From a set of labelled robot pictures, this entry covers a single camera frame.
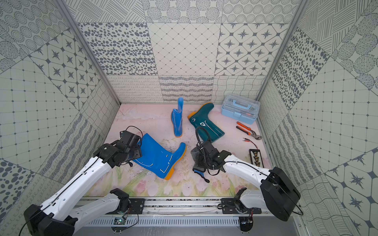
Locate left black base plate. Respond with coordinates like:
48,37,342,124
116,198,146,214

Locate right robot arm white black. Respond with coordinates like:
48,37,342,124
191,127,304,221

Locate light blue plastic toolbox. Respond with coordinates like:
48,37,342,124
221,94,260,124

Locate red black cable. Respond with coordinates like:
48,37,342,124
243,138,260,151

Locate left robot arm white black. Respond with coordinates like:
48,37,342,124
24,130,143,236

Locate blue rubber boot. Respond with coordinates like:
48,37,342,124
171,97,184,137
133,133,187,180

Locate orange handled pliers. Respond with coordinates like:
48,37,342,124
236,122,262,140

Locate green rubber boot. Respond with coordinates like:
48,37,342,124
188,102,225,142

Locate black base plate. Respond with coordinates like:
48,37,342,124
116,198,146,214
217,198,262,214

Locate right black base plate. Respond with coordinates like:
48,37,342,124
217,198,262,214

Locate grey blue microfibre cloth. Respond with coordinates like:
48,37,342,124
191,147,210,183

